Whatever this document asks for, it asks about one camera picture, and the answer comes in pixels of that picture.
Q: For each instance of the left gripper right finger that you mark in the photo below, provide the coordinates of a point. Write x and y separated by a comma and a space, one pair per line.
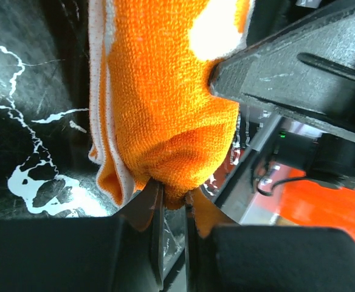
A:
222, 255

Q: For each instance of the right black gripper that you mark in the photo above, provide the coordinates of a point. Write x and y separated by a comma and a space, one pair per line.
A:
299, 63

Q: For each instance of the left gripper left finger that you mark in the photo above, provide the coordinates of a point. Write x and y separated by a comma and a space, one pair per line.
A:
122, 252

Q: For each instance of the orange white patterned towel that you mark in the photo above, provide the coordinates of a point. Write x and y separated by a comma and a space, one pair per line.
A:
151, 113

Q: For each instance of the black marble pattern mat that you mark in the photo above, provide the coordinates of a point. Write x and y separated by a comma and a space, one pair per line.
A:
44, 124

